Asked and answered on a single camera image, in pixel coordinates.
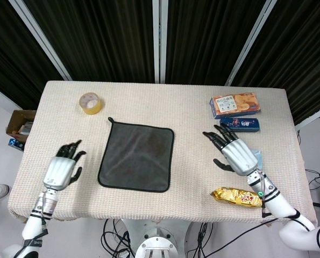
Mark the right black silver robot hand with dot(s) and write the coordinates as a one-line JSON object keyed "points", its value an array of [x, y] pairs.
{"points": [[240, 158]]}

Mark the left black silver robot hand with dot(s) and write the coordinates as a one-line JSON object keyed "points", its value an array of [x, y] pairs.
{"points": [[58, 172]]}

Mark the dark green cloth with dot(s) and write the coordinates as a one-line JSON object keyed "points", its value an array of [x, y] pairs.
{"points": [[138, 156]]}

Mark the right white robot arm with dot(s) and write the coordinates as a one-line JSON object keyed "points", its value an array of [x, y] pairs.
{"points": [[280, 207]]}

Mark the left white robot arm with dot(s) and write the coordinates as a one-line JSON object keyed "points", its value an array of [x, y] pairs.
{"points": [[34, 225]]}

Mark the blue snack box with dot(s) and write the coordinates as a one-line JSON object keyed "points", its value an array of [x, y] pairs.
{"points": [[243, 125]]}

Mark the light blue plastic packet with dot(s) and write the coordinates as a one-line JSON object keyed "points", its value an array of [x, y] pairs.
{"points": [[258, 158]]}

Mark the gold foil snack packet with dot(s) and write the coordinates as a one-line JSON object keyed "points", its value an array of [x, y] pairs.
{"points": [[235, 197]]}

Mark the small blue box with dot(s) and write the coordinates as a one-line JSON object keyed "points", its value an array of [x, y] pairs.
{"points": [[15, 144]]}

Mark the orange biscuit box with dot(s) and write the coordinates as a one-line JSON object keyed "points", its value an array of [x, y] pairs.
{"points": [[237, 104]]}

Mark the brown cardboard box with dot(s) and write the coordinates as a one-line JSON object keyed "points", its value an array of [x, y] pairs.
{"points": [[15, 121]]}

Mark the yellow packing tape roll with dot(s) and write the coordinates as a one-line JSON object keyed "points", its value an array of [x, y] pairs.
{"points": [[91, 103]]}

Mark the beige waffle tablecloth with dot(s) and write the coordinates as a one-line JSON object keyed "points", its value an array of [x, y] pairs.
{"points": [[154, 99]]}

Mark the black curtain panel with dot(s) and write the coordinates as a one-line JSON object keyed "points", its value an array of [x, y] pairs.
{"points": [[208, 37], [11, 61], [299, 53], [100, 40]]}

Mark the white frame post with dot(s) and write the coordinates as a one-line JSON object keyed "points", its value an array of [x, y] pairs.
{"points": [[249, 40], [159, 40], [314, 115], [41, 40]]}

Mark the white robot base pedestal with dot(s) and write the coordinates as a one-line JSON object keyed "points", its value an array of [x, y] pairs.
{"points": [[155, 239]]}

